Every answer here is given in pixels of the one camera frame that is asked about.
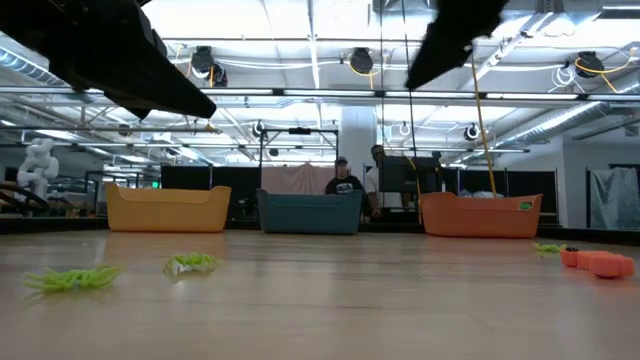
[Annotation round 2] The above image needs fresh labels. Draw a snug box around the black partition panel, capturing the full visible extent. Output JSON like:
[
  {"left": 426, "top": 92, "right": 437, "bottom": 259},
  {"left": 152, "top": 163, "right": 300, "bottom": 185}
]
[
  {"left": 159, "top": 164, "right": 261, "bottom": 221},
  {"left": 364, "top": 155, "right": 560, "bottom": 226}
]

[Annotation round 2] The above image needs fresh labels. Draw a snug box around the teal plastic bin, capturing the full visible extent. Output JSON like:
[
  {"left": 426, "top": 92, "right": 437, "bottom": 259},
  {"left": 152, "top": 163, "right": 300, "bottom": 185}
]
[{"left": 256, "top": 188, "right": 365, "bottom": 235}]

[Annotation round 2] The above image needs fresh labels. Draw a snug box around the orange plastic bin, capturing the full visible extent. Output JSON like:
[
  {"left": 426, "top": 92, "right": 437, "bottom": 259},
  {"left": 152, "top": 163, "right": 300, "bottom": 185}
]
[{"left": 418, "top": 192, "right": 544, "bottom": 239}]

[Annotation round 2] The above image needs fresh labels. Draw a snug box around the grey cover sheet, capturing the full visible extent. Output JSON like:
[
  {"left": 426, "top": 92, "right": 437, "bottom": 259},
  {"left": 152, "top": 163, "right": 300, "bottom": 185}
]
[{"left": 589, "top": 166, "right": 640, "bottom": 231}]

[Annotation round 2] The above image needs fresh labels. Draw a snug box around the yellow plastic bin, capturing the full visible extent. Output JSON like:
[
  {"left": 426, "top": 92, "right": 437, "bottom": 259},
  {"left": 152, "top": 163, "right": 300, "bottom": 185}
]
[{"left": 104, "top": 182, "right": 233, "bottom": 234}]

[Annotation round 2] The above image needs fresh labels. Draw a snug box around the black workstation frame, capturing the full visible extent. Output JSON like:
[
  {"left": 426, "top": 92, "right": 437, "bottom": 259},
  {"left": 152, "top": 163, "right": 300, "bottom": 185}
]
[{"left": 258, "top": 127, "right": 340, "bottom": 194}]

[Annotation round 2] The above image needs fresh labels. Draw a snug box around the green plastic spider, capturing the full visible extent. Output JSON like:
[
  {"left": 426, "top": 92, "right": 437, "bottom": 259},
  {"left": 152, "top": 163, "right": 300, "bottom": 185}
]
[
  {"left": 163, "top": 251, "right": 221, "bottom": 277},
  {"left": 22, "top": 263, "right": 127, "bottom": 295},
  {"left": 530, "top": 241, "right": 569, "bottom": 256}
]

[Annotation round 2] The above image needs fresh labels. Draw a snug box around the yellow hanging cable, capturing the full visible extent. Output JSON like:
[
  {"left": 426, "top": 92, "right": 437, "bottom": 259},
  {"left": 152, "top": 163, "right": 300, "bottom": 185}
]
[{"left": 469, "top": 47, "right": 499, "bottom": 196}]

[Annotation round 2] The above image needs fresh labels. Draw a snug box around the person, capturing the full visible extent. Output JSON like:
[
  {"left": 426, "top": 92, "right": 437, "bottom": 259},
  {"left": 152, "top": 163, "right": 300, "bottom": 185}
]
[
  {"left": 363, "top": 144, "right": 416, "bottom": 219},
  {"left": 324, "top": 155, "right": 365, "bottom": 196}
]

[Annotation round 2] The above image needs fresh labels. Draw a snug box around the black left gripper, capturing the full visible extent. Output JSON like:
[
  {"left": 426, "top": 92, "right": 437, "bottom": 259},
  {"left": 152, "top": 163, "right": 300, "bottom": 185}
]
[{"left": 0, "top": 0, "right": 218, "bottom": 121}]

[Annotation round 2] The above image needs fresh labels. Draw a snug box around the black ceiling cable reel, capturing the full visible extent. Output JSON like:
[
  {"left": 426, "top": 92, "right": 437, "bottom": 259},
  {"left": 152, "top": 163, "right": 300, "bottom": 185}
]
[
  {"left": 191, "top": 45, "right": 229, "bottom": 89},
  {"left": 577, "top": 50, "right": 605, "bottom": 80},
  {"left": 348, "top": 47, "right": 375, "bottom": 76}
]

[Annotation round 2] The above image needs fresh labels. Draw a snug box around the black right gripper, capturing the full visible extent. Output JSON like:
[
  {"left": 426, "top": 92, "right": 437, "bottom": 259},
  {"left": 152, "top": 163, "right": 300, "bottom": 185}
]
[{"left": 405, "top": 0, "right": 510, "bottom": 92}]

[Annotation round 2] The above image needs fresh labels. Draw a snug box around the pink cloth backdrop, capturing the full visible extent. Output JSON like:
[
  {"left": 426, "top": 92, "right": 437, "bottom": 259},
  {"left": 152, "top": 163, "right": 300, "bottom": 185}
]
[{"left": 261, "top": 162, "right": 337, "bottom": 196}]

